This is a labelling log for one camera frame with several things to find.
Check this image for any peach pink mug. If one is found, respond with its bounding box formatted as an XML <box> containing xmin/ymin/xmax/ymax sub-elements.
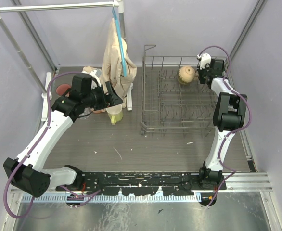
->
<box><xmin>91</xmin><ymin>108</ymin><xmax>106</xmax><ymax>114</ymax></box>

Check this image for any yellow-green mug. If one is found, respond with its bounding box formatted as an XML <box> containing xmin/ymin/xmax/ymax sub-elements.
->
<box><xmin>106</xmin><ymin>105</ymin><xmax>123</xmax><ymax>125</ymax></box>

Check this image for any clear glass cup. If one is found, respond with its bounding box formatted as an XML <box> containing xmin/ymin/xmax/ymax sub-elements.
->
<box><xmin>78</xmin><ymin>108</ymin><xmax>90</xmax><ymax>119</ymax></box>

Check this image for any beige round mug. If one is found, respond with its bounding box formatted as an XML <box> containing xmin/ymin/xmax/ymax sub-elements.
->
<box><xmin>177</xmin><ymin>66</ymin><xmax>198</xmax><ymax>85</ymax></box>

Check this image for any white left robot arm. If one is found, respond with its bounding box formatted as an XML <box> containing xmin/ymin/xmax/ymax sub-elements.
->
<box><xmin>3</xmin><ymin>73</ymin><xmax>123</xmax><ymax>198</ymax></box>

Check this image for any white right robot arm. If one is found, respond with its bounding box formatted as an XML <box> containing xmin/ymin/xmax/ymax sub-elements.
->
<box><xmin>197</xmin><ymin>53</ymin><xmax>247</xmax><ymax>190</ymax></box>

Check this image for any white metal clothes rack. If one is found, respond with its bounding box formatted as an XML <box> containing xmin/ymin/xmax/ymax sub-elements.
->
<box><xmin>0</xmin><ymin>0</ymin><xmax>133</xmax><ymax>122</ymax></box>

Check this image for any beige cloth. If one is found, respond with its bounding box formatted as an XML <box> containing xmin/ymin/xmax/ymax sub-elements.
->
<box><xmin>80</xmin><ymin>18</ymin><xmax>137</xmax><ymax>109</ymax></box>

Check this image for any blue clothes hanger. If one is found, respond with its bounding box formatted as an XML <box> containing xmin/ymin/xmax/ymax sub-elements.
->
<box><xmin>112</xmin><ymin>7</ymin><xmax>127</xmax><ymax>77</ymax></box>

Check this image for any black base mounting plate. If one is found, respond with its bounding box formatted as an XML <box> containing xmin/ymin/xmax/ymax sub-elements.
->
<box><xmin>66</xmin><ymin>172</ymin><xmax>226</xmax><ymax>197</ymax></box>

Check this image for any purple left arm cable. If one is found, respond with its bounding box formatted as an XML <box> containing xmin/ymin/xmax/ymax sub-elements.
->
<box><xmin>5</xmin><ymin>71</ymin><xmax>84</xmax><ymax>219</ymax></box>

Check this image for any grey wire dish rack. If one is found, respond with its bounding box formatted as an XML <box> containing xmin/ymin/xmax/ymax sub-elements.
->
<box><xmin>141</xmin><ymin>44</ymin><xmax>217</xmax><ymax>136</ymax></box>

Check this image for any slotted cable duct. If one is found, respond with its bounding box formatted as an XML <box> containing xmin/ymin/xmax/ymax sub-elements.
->
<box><xmin>34</xmin><ymin>192</ymin><xmax>202</xmax><ymax>204</ymax></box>

